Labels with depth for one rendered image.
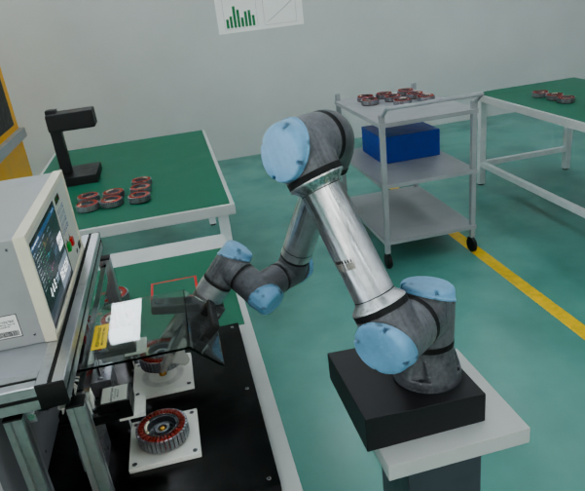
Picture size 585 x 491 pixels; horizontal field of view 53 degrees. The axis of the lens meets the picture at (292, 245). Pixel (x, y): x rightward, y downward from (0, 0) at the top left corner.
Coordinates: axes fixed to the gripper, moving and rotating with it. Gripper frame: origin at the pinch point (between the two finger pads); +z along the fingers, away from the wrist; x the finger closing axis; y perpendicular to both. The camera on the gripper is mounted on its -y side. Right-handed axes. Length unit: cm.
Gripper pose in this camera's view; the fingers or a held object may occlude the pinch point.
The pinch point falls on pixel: (159, 356)
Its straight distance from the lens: 153.6
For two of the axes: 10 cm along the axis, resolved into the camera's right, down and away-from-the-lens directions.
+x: -2.1, -3.6, 9.1
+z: -5.5, 8.1, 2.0
